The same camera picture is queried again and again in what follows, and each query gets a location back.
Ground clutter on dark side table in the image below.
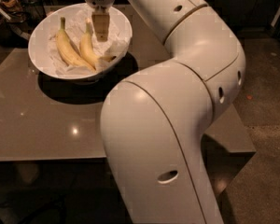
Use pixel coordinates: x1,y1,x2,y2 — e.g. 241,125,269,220
0,0,52,47

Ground white paper towel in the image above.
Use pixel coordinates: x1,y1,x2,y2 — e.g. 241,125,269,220
48,5,132,79

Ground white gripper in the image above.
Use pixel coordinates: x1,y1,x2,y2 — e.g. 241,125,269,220
85,0,115,42

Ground white bowl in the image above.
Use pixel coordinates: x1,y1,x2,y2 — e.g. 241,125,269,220
28,3,123,82

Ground yellow banana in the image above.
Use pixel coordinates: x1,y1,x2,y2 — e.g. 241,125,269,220
79,19,115,70
55,17,95,72

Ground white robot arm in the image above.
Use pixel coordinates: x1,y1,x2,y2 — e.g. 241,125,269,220
85,0,245,224

